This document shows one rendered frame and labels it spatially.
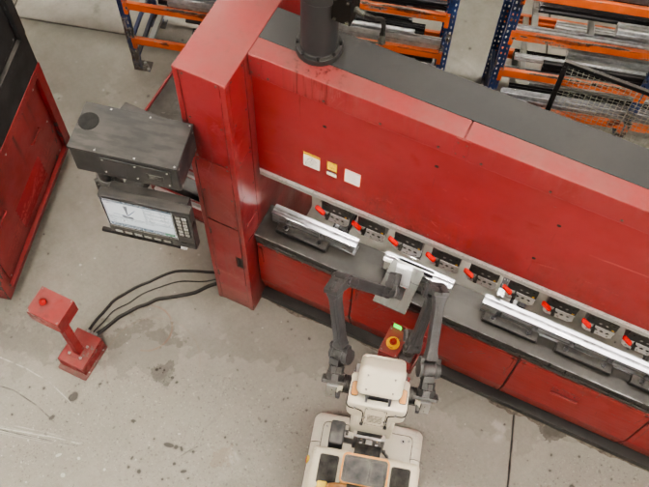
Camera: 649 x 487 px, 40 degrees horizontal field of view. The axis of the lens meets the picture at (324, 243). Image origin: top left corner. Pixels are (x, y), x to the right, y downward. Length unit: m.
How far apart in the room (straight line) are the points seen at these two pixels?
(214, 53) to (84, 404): 2.60
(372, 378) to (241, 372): 1.60
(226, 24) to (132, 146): 0.66
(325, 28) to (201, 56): 0.54
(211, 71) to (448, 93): 0.96
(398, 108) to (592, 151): 0.77
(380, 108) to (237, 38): 0.68
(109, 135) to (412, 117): 1.33
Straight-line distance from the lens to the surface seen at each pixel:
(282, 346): 5.51
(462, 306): 4.73
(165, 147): 3.89
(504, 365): 4.95
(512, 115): 3.60
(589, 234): 3.78
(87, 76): 6.71
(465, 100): 3.61
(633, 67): 6.04
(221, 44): 3.73
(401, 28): 5.86
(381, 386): 4.03
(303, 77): 3.63
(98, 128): 4.00
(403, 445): 5.06
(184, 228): 4.23
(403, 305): 4.55
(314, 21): 3.48
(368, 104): 3.57
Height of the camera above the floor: 5.16
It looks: 63 degrees down
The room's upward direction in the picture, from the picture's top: 3 degrees clockwise
